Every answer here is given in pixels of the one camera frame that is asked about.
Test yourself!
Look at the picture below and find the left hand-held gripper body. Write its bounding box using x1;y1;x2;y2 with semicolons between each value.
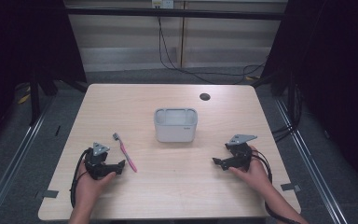
84;142;116;181

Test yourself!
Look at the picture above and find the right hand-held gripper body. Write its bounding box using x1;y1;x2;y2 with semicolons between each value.
225;133;258;172

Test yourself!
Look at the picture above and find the pink toothbrush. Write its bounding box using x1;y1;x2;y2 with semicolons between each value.
112;133;138;174

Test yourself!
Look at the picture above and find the white plastic holder box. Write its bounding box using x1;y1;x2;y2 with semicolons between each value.
154;107;199;144

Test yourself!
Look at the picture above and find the person's left hand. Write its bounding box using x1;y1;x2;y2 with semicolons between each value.
75;163;117;202

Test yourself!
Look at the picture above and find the person's right hand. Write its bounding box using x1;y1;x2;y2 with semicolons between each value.
228;145;273;194

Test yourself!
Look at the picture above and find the grey tape strip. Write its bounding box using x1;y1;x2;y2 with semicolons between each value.
281;182;302;192
41;189;60;200

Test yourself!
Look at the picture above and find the black metal stand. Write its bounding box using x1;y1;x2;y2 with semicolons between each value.
27;78;59;127

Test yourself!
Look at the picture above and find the yellow floor object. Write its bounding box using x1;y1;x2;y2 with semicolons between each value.
17;86;32;105

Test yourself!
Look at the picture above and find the dark curtain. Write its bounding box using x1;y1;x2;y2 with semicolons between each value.
0;0;88;153
260;0;358;190

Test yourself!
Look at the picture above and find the black horizontal bar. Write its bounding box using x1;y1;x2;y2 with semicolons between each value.
64;7;288;21

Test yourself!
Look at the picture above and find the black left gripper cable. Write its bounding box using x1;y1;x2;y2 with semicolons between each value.
69;147;92;209

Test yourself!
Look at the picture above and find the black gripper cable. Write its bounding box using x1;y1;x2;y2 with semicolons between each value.
69;147;92;209
251;149;302;224

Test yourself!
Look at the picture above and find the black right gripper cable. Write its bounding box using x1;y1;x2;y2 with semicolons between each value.
251;149;302;224

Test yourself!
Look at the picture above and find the black floor cable bundle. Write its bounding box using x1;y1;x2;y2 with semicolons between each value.
270;83;304;144

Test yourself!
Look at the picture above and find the metal floor rail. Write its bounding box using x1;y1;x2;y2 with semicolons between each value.
0;99;55;224
273;98;351;224

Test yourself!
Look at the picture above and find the black wall cable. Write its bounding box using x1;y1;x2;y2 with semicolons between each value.
157;15;268;86

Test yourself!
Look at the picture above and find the white wall power outlet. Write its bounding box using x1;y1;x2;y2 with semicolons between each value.
150;0;175;9

